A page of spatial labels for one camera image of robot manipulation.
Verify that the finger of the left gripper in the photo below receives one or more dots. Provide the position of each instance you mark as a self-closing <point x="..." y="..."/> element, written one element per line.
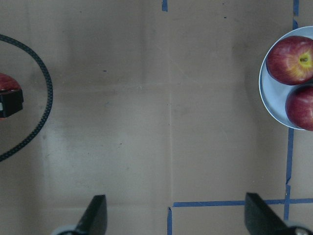
<point x="11" y="102"/>

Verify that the red yellow apple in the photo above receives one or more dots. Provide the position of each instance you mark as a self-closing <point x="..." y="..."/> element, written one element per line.
<point x="7" y="83"/>

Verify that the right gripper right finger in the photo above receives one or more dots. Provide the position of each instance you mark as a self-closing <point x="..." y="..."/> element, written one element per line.
<point x="260" y="219"/>

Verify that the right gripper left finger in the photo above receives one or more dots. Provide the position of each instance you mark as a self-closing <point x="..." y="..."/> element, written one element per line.
<point x="94" y="220"/>

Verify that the red apple plate front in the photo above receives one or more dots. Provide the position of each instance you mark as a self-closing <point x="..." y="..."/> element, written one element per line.
<point x="299" y="107"/>

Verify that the red apple plate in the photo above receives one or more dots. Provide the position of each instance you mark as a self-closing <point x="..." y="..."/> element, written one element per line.
<point x="290" y="61"/>
<point x="299" y="107"/>

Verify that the light blue plate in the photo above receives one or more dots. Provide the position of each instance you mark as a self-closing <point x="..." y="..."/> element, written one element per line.
<point x="274" y="94"/>

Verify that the red apple plate back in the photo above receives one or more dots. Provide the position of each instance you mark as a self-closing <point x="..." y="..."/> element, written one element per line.
<point x="290" y="61"/>

